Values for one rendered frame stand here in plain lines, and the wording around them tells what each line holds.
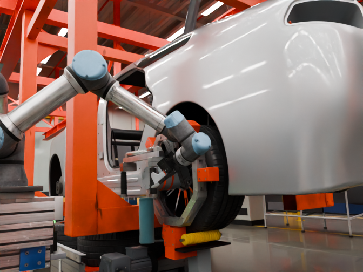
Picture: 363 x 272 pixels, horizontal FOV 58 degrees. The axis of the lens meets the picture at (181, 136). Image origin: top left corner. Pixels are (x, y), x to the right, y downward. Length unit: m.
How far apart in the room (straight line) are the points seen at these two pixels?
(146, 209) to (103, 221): 0.37
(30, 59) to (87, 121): 2.23
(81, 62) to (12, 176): 0.49
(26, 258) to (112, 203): 0.93
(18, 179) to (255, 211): 5.78
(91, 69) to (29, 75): 3.06
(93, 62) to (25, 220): 0.64
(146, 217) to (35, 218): 0.75
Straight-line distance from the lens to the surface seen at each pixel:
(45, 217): 1.38
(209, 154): 1.75
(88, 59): 1.23
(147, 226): 1.94
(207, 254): 2.04
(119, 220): 2.24
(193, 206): 1.74
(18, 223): 1.37
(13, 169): 1.37
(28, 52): 4.35
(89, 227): 2.17
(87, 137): 2.18
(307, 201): 3.66
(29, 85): 4.21
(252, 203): 6.72
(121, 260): 2.05
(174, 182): 1.86
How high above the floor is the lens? 0.79
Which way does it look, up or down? 9 degrees up
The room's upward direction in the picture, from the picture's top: 2 degrees counter-clockwise
